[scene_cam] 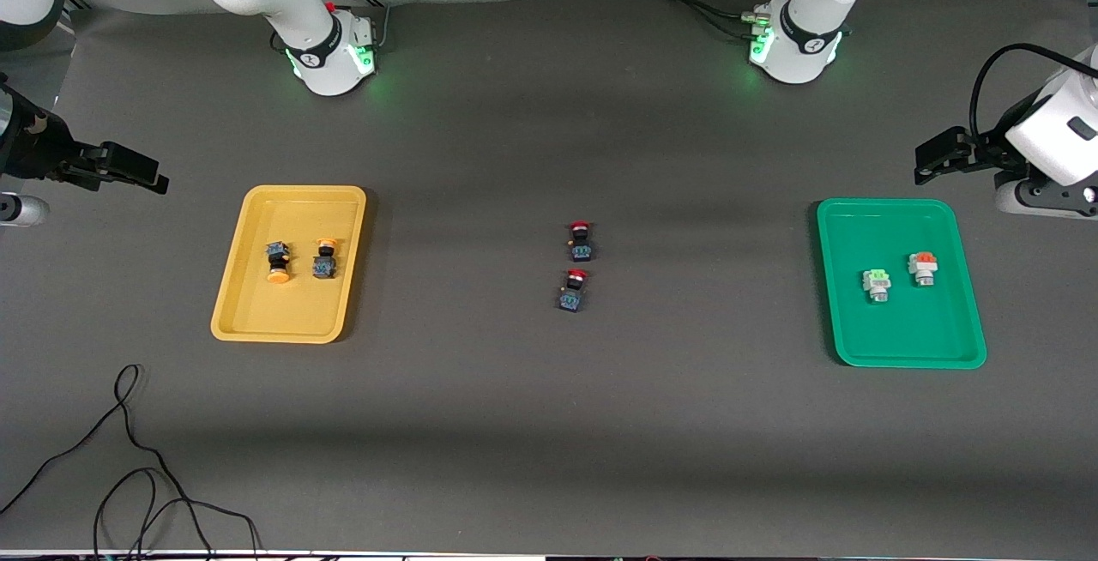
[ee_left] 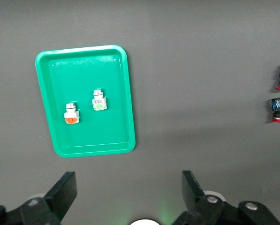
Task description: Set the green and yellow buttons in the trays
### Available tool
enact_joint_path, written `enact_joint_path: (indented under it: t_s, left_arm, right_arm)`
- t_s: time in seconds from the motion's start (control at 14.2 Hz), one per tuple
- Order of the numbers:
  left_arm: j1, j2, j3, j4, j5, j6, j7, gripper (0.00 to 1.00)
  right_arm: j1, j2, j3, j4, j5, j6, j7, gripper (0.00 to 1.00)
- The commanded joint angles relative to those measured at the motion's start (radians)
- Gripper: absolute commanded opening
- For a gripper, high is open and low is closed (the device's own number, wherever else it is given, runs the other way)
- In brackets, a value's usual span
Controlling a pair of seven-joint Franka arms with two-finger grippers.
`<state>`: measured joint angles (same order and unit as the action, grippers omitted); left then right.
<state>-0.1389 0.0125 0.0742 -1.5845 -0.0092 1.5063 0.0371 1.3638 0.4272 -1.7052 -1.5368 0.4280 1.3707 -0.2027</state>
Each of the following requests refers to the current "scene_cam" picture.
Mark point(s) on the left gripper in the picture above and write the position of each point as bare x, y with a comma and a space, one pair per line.
984, 152

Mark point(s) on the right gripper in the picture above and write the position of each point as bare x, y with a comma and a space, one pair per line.
34, 152

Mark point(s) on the orange-capped white switch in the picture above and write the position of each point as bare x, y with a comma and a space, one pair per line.
923, 268

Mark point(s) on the green pushbutton light-green contact block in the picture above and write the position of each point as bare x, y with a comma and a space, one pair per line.
877, 285

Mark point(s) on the yellow pushbutton black body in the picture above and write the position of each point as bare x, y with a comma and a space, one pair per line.
324, 262
277, 262

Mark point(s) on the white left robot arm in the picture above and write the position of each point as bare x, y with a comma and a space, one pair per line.
806, 46

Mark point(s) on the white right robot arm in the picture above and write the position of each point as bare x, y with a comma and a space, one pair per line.
317, 46

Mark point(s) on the green plastic tray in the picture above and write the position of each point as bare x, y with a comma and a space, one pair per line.
909, 329

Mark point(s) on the yellow plastic tray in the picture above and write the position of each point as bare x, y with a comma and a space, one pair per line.
257, 312

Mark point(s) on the red pushbutton black body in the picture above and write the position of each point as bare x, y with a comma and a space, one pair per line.
572, 293
581, 244

